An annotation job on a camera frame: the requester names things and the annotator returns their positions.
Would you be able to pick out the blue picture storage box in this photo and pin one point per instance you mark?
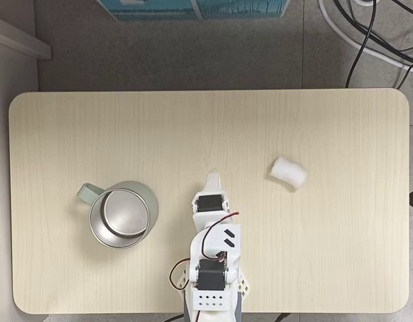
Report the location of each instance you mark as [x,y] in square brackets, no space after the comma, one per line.
[192,8]

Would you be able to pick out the white gauze dressing roll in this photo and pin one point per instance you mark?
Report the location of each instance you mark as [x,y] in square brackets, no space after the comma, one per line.
[289,173]

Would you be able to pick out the white shelf ledge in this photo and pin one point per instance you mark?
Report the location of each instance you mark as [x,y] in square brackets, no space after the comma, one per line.
[18,37]

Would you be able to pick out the green mug steel interior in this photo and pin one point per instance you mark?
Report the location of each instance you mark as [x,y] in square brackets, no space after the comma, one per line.
[124,214]

